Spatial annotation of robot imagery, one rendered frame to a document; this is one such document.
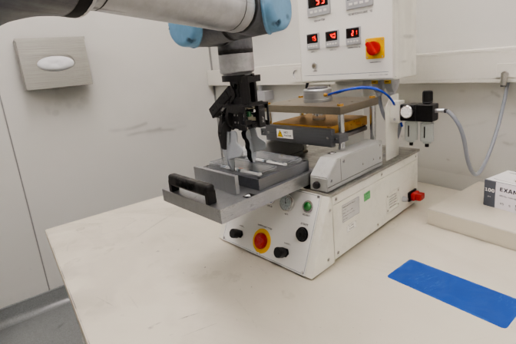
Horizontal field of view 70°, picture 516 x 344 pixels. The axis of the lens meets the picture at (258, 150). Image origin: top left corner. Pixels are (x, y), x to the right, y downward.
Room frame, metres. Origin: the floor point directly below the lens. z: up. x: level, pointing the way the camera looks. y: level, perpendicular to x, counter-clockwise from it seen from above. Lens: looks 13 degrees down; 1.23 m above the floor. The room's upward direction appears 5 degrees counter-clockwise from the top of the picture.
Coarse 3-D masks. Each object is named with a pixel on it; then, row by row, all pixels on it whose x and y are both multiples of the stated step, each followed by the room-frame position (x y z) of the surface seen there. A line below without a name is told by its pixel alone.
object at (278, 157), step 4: (244, 152) 0.94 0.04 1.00; (256, 152) 0.93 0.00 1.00; (260, 152) 0.92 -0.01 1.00; (264, 152) 0.92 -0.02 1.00; (268, 152) 0.91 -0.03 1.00; (256, 156) 0.89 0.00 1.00; (260, 156) 0.88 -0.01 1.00; (264, 156) 0.88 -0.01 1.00; (268, 156) 0.88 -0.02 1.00; (272, 156) 0.87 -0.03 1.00; (276, 156) 0.87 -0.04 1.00; (280, 156) 0.86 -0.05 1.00; (284, 156) 0.86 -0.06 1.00; (288, 156) 0.86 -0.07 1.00; (292, 156) 0.85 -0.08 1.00; (276, 160) 0.83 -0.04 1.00; (280, 160) 0.82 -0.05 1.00; (284, 160) 0.82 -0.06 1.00; (288, 160) 0.82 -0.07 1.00; (292, 160) 0.81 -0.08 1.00
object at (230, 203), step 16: (208, 176) 0.78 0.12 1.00; (224, 176) 0.74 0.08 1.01; (304, 176) 0.81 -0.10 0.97; (176, 192) 0.77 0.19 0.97; (192, 192) 0.76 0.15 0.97; (224, 192) 0.74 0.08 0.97; (240, 192) 0.73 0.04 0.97; (256, 192) 0.72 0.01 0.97; (272, 192) 0.74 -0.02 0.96; (288, 192) 0.77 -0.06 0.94; (192, 208) 0.71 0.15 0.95; (208, 208) 0.67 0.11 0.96; (224, 208) 0.65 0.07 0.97; (240, 208) 0.67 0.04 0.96; (256, 208) 0.70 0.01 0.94
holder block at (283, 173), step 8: (248, 160) 0.88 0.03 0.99; (304, 160) 0.83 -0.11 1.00; (216, 168) 0.84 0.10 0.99; (280, 168) 0.79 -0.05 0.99; (288, 168) 0.79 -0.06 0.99; (296, 168) 0.81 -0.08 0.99; (304, 168) 0.82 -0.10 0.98; (240, 176) 0.77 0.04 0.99; (248, 176) 0.76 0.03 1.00; (264, 176) 0.74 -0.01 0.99; (272, 176) 0.75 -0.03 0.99; (280, 176) 0.77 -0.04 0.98; (288, 176) 0.79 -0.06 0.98; (240, 184) 0.77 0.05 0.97; (248, 184) 0.75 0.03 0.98; (256, 184) 0.73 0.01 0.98; (264, 184) 0.74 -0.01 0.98; (272, 184) 0.75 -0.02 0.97
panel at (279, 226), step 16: (304, 192) 0.82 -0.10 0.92; (272, 208) 0.87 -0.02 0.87; (240, 224) 0.92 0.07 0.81; (256, 224) 0.88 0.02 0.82; (272, 224) 0.85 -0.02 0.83; (288, 224) 0.82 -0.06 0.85; (304, 224) 0.79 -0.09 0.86; (240, 240) 0.90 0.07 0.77; (272, 240) 0.83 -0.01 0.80; (288, 240) 0.80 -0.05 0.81; (304, 240) 0.77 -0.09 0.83; (272, 256) 0.81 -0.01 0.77; (288, 256) 0.78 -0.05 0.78; (304, 256) 0.75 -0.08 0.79; (304, 272) 0.74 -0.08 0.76
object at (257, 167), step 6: (216, 162) 0.86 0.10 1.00; (222, 162) 0.86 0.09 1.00; (240, 162) 0.84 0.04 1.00; (246, 162) 0.84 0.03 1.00; (252, 162) 0.83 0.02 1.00; (240, 168) 0.79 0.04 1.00; (246, 168) 0.78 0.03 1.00; (252, 168) 0.78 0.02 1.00; (258, 168) 0.78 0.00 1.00; (264, 168) 0.77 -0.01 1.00; (270, 168) 0.77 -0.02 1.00
